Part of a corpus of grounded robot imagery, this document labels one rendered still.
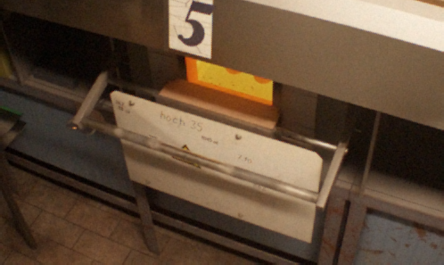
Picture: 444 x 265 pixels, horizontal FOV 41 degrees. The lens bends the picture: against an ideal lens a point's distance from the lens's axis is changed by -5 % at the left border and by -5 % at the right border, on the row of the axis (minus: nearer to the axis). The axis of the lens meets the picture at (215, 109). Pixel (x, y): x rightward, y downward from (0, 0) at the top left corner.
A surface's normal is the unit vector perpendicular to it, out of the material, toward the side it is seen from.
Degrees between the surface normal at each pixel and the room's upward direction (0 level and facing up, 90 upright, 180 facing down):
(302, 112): 90
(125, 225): 0
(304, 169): 90
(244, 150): 90
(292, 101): 90
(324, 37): 80
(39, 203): 0
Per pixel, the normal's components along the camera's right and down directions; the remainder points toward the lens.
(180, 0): -0.43, 0.52
